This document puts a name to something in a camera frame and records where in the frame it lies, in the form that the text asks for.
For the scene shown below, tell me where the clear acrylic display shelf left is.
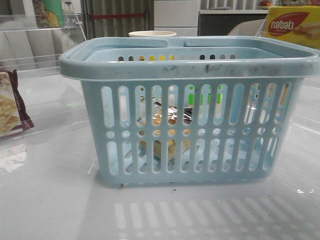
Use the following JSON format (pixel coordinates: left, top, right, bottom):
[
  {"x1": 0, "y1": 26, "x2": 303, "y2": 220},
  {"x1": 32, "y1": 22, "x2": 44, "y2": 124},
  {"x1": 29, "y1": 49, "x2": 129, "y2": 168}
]
[{"x1": 0, "y1": 13, "x2": 89, "y2": 157}]

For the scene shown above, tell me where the red barrier belt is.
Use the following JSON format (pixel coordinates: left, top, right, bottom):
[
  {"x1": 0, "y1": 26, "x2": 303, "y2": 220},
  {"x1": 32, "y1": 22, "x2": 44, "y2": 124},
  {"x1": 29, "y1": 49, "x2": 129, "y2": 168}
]
[{"x1": 89, "y1": 12, "x2": 146, "y2": 19}]

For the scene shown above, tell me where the yellow nabati wafer box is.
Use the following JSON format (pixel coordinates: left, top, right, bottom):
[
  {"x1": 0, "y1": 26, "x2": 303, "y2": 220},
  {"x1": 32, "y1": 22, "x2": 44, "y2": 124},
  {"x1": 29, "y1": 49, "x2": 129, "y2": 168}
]
[{"x1": 263, "y1": 5, "x2": 320, "y2": 49}]

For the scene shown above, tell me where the plate with fruit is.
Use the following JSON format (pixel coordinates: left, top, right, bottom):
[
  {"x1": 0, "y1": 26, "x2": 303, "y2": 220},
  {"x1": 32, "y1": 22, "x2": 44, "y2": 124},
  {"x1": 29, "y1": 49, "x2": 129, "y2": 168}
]
[{"x1": 259, "y1": 0, "x2": 274, "y2": 9}]

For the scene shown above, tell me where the light blue plastic basket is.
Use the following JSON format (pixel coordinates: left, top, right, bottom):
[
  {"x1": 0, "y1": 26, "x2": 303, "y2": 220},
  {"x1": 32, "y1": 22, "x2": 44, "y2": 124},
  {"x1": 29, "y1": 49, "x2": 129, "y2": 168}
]
[{"x1": 59, "y1": 35, "x2": 320, "y2": 186}]

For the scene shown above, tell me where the yellow popcorn paper cup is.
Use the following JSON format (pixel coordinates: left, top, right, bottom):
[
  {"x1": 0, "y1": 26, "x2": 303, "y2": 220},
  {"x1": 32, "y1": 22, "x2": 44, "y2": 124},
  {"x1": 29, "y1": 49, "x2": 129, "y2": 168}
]
[{"x1": 128, "y1": 30, "x2": 177, "y2": 61}]

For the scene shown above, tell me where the packaged bread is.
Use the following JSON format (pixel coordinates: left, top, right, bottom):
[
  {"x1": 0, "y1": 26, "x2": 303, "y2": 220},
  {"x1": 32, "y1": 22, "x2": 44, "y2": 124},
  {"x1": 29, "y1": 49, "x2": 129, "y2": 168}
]
[{"x1": 136, "y1": 101, "x2": 193, "y2": 164}]

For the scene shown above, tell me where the maroon cracker bag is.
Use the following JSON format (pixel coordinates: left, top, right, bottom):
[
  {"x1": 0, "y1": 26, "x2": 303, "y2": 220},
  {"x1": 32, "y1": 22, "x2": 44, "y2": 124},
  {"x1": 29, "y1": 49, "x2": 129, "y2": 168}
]
[{"x1": 0, "y1": 70, "x2": 34, "y2": 138}]

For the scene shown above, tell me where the green cartoon snack bag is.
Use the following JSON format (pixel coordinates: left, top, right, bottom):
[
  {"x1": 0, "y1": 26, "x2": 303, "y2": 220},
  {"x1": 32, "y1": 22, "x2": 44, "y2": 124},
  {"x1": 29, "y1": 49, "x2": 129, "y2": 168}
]
[{"x1": 32, "y1": 0, "x2": 65, "y2": 28}]

